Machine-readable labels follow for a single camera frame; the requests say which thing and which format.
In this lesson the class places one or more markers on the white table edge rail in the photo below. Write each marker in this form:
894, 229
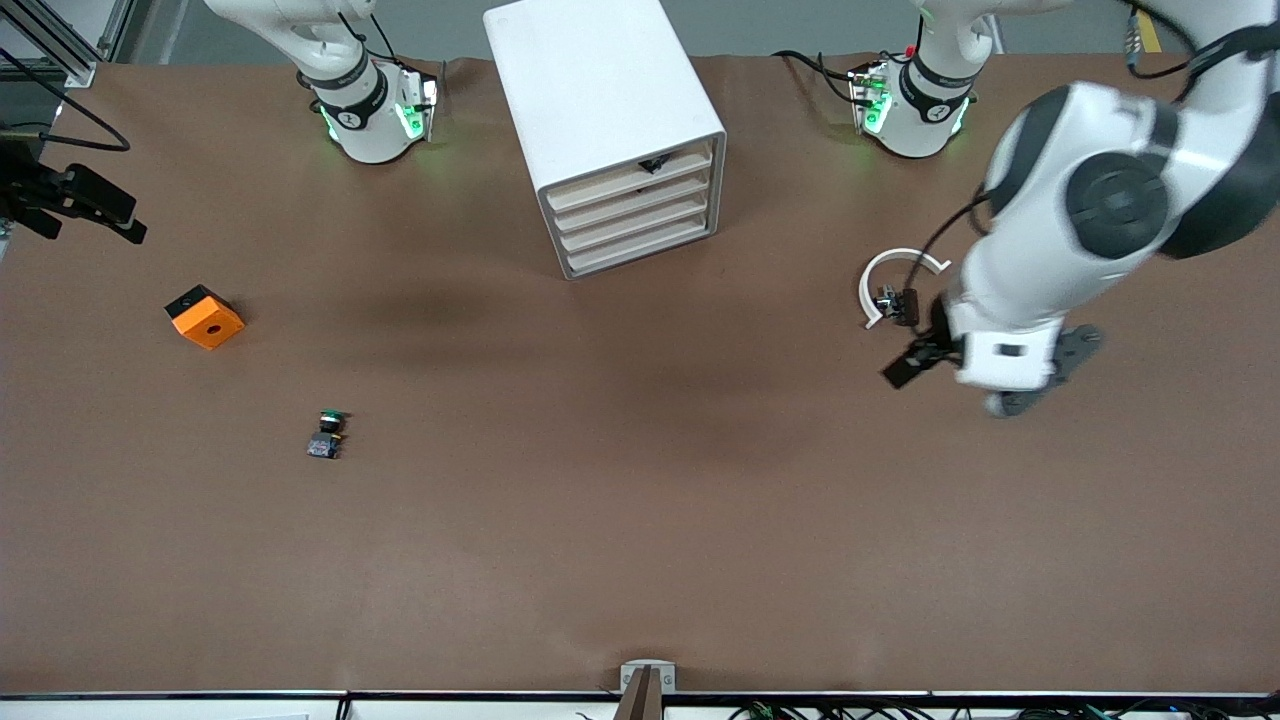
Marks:
450, 711

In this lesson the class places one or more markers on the grey metal bracket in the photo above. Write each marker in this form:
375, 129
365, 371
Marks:
626, 672

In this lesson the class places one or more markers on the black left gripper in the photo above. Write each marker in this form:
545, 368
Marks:
936, 340

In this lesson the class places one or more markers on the green push button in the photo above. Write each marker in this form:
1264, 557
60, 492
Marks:
325, 442

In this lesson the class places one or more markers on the aluminium extrusion frame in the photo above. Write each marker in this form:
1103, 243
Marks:
60, 55

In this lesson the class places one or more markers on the white drawer cabinet shell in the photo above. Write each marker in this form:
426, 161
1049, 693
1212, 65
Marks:
600, 90

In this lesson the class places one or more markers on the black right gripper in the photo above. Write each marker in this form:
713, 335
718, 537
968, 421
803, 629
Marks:
35, 190

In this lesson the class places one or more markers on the cream plastic drawer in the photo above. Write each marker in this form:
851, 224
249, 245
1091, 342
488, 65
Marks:
630, 204
630, 249
630, 227
630, 181

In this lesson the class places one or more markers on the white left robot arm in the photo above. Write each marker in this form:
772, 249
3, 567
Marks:
1050, 230

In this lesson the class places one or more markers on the chrome angle valve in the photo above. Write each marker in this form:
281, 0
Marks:
886, 299

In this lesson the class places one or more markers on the orange and black cube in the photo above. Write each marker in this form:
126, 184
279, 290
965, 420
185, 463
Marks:
210, 322

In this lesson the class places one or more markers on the small black clip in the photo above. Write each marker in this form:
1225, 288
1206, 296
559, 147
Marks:
655, 163

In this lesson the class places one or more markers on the white half-round pipe clamp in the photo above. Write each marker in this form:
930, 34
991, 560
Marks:
863, 293

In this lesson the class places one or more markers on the brown cylinder part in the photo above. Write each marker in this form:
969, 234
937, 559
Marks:
909, 307

